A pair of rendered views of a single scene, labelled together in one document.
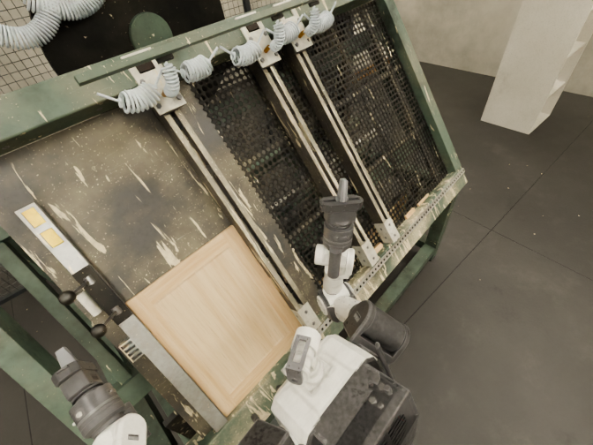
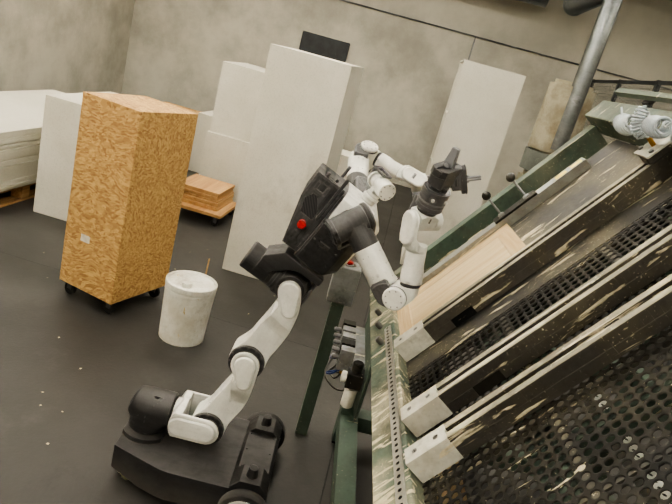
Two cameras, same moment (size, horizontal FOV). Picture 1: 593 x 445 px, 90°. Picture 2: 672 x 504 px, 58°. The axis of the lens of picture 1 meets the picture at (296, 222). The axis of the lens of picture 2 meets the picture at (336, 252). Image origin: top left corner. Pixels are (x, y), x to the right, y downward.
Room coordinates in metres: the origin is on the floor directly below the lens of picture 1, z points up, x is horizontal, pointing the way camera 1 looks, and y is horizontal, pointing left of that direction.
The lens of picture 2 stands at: (1.51, -1.71, 1.81)
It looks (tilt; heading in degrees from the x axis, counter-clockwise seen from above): 18 degrees down; 128
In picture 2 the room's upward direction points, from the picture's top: 16 degrees clockwise
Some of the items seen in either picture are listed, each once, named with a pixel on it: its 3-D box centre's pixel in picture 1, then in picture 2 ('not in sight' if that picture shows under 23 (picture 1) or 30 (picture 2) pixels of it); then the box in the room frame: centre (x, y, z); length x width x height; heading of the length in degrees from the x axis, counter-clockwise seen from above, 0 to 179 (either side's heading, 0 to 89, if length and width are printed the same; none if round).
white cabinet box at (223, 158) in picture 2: not in sight; (237, 166); (-3.54, 2.70, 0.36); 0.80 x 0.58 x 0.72; 124
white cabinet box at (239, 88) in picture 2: not in sight; (253, 102); (-3.54, 2.74, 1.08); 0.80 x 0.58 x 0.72; 124
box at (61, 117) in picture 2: not in sight; (108, 157); (-3.23, 0.99, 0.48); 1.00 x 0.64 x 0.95; 124
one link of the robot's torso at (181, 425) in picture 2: not in sight; (198, 417); (-0.08, -0.25, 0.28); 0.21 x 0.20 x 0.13; 40
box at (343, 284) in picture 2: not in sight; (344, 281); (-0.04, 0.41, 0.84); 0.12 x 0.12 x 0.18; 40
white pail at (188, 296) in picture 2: not in sight; (188, 300); (-1.08, 0.39, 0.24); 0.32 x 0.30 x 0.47; 124
